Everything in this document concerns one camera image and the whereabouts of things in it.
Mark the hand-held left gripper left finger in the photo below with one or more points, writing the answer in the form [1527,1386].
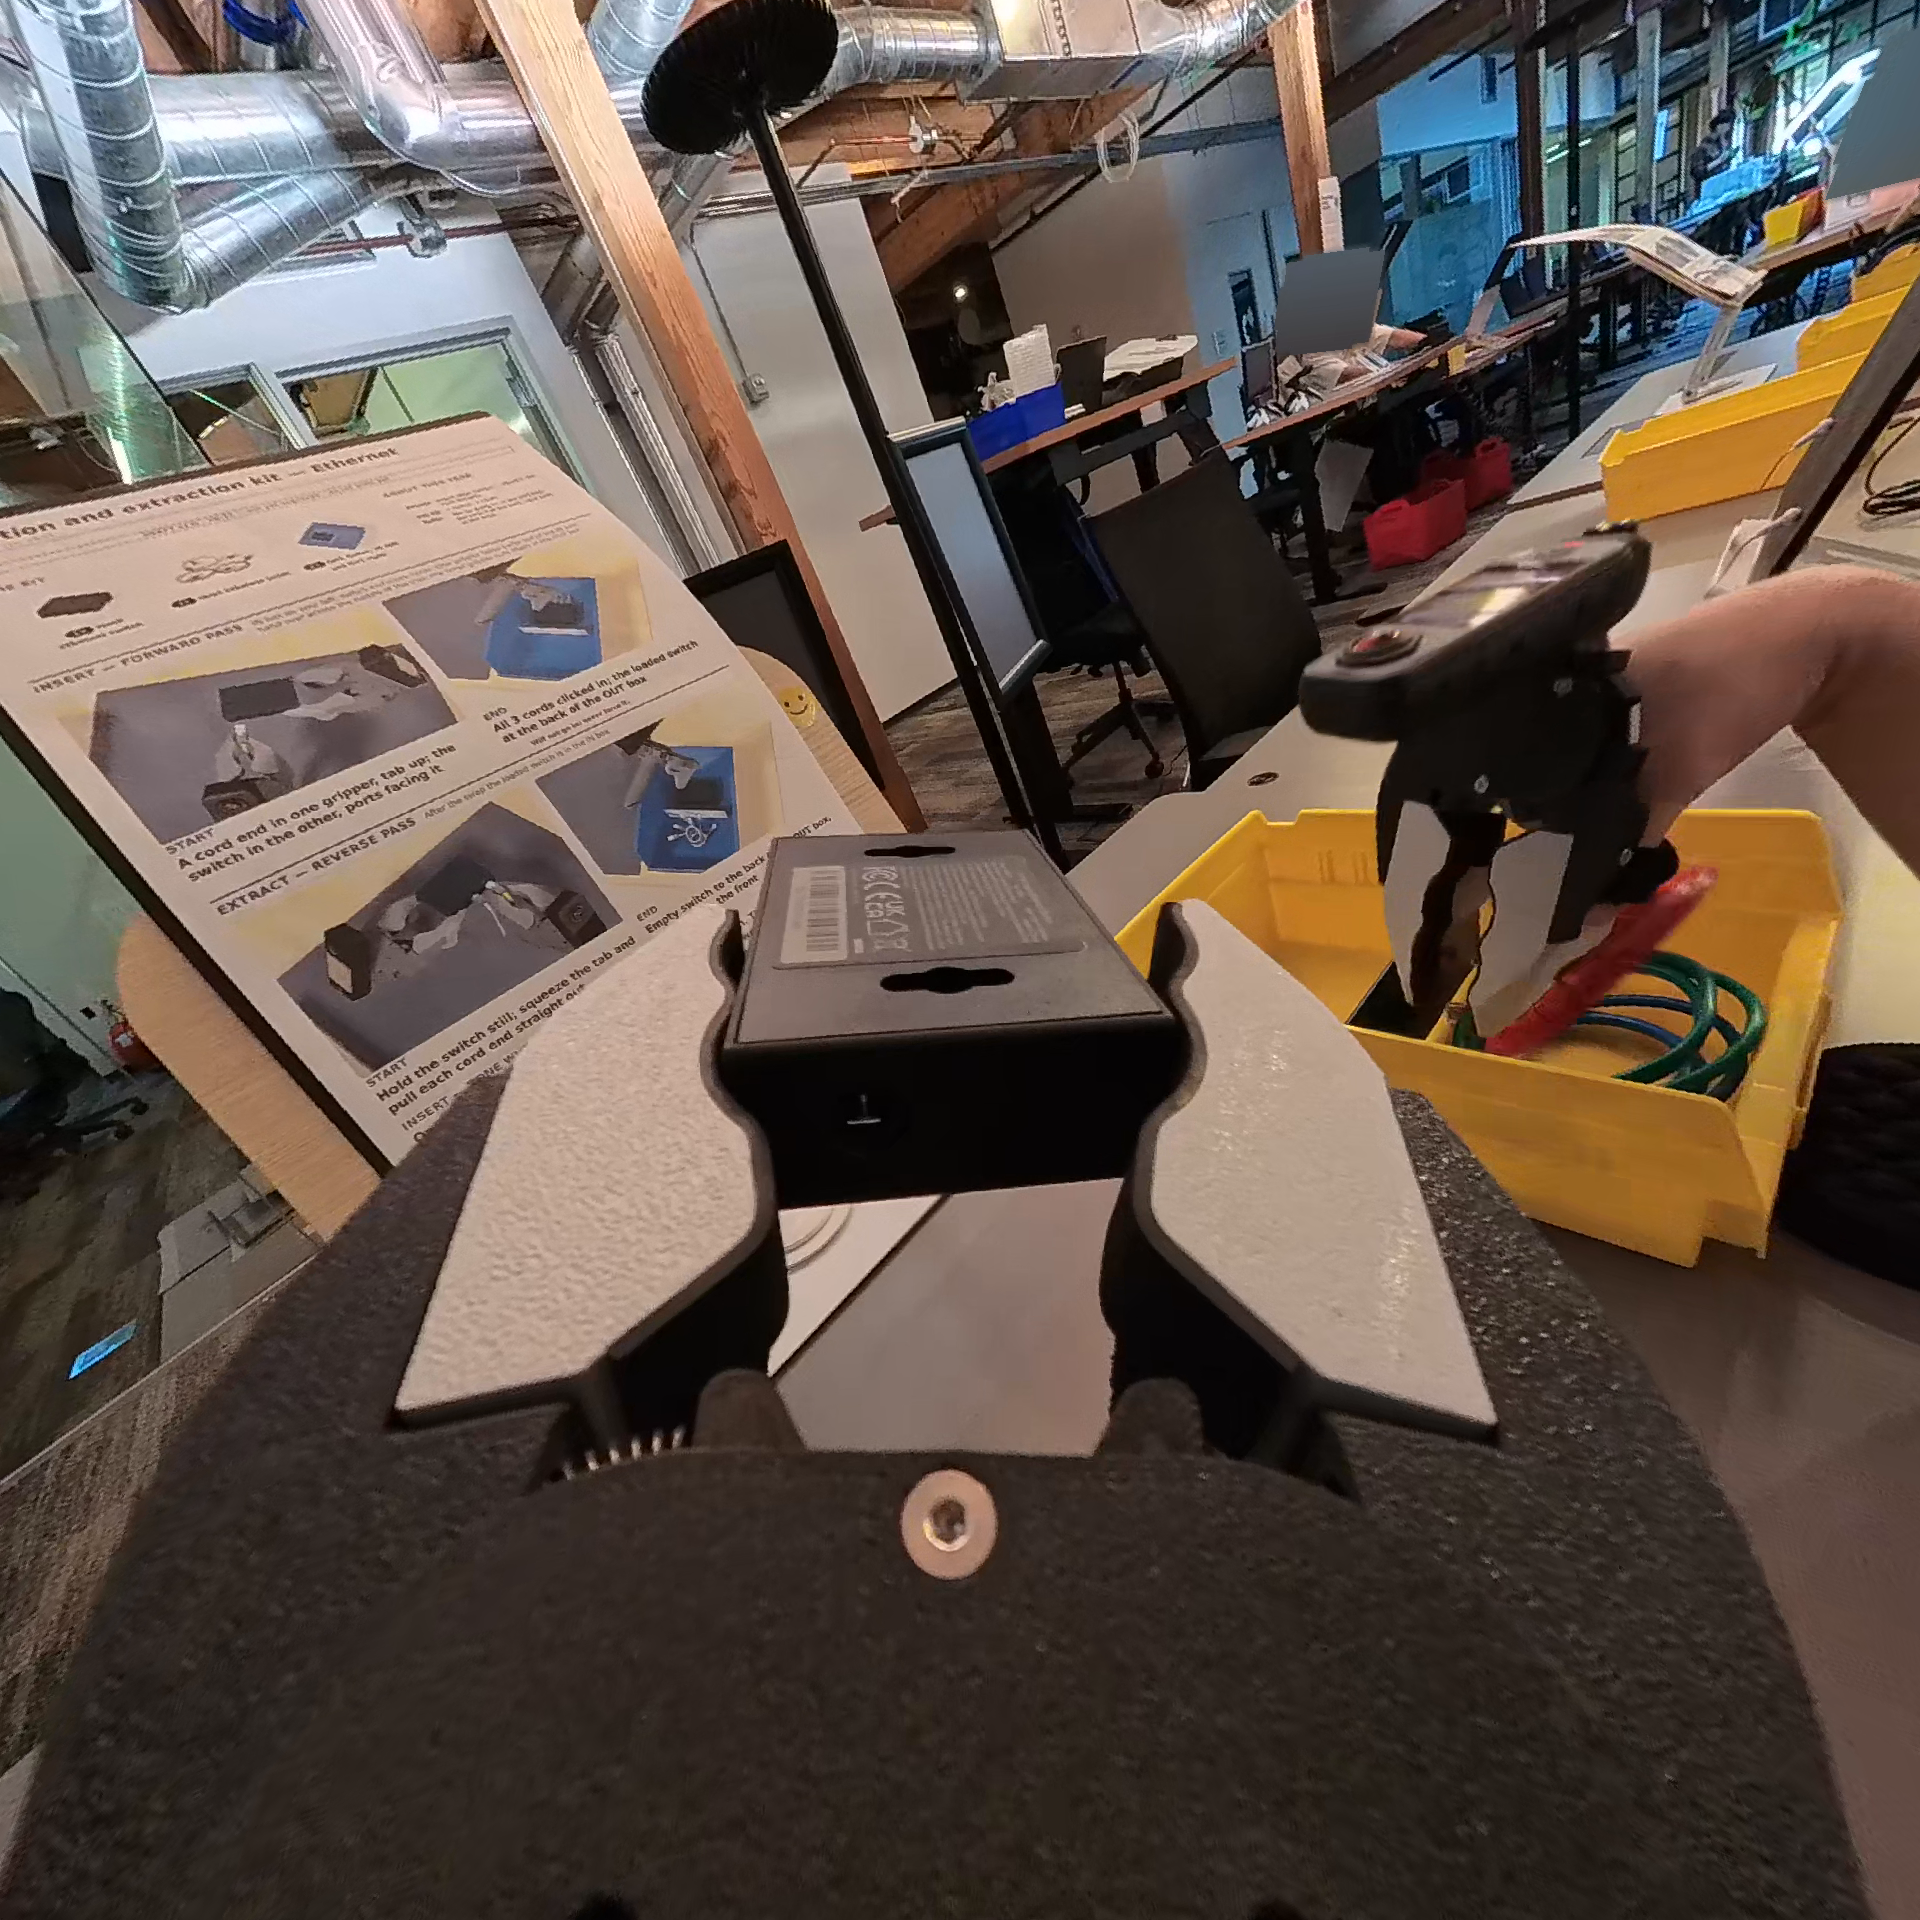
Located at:
[599,1184]

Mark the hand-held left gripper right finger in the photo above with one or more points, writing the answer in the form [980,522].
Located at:
[1307,1200]

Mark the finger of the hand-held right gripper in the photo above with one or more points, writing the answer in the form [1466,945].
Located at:
[1411,900]
[1523,914]

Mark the yellow plastic bin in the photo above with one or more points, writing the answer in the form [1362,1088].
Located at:
[1725,441]
[1577,1155]
[1853,330]

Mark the black ethernet switch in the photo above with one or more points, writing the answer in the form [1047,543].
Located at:
[945,1049]

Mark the black bin divider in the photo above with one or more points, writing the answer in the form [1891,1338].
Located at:
[1389,996]

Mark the red plastic crate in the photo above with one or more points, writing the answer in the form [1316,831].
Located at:
[1484,474]
[1419,524]

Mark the black office chair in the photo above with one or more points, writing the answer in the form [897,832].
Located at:
[1202,599]

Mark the instruction sheet on board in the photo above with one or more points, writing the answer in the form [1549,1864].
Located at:
[225,1079]

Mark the black foam pad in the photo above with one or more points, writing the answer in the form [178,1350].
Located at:
[1861,1170]

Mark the black tilted board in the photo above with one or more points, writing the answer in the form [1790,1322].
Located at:
[1853,434]

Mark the white paper on stand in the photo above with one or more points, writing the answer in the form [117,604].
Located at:
[1652,254]

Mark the instruction poster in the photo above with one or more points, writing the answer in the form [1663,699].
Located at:
[377,750]

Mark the brown office desk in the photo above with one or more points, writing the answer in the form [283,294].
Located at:
[1079,411]

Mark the grey screen monitor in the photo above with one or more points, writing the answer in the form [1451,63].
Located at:
[967,556]

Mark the blue plastic crate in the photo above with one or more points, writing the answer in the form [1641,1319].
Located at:
[1018,422]

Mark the black framed monitor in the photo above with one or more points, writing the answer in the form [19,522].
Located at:
[780,628]

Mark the brown wooden beam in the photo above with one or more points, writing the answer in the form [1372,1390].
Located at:
[646,376]

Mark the black floor lamp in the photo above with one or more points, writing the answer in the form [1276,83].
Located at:
[743,59]

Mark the silver ventilation duct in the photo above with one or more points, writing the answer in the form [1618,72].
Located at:
[225,148]
[931,44]

